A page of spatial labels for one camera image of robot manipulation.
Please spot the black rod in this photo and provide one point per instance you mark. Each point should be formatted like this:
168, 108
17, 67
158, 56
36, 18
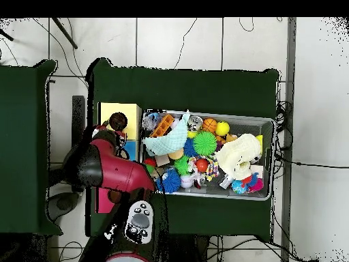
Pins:
65, 34

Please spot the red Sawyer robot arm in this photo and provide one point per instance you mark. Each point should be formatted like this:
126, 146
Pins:
109, 166

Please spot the wooden three-hole box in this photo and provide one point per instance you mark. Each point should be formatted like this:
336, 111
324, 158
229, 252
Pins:
131, 112

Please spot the yellow ball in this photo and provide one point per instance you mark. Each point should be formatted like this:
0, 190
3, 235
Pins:
222, 129

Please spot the round wooden disc toy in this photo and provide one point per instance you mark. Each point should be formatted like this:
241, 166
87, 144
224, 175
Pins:
175, 154

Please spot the mint green waffle cloth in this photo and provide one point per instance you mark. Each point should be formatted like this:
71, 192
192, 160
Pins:
169, 142

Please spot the white colourful spotted cloth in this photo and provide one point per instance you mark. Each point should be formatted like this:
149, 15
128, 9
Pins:
211, 168

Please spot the green side table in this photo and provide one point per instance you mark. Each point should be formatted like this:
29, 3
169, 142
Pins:
22, 109

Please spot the large blue spiky ball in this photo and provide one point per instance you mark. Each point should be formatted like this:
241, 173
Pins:
171, 182

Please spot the clear mesh bin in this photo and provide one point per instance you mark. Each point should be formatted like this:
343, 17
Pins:
267, 131

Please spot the cream waffle cloth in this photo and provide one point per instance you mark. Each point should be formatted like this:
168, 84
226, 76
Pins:
240, 153

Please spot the small orange basketball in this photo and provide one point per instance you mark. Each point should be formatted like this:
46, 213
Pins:
209, 125

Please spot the black panel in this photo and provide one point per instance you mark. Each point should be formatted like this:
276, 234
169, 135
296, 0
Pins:
78, 112

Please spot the green spiky ball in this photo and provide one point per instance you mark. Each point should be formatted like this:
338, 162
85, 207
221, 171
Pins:
205, 143

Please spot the silver drink can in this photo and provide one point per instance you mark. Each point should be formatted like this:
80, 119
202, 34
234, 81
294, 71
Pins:
195, 123

